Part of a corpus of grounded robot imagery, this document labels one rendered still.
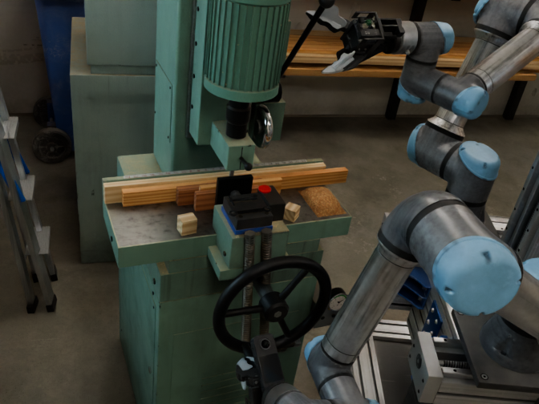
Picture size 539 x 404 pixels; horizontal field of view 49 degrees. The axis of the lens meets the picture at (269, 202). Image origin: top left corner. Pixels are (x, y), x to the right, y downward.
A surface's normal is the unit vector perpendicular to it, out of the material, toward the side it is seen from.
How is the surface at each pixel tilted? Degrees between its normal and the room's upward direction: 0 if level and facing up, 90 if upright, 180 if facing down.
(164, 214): 0
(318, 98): 90
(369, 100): 90
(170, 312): 90
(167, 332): 90
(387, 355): 0
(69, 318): 0
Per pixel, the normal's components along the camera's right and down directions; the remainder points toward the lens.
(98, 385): 0.13, -0.82
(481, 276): 0.16, 0.50
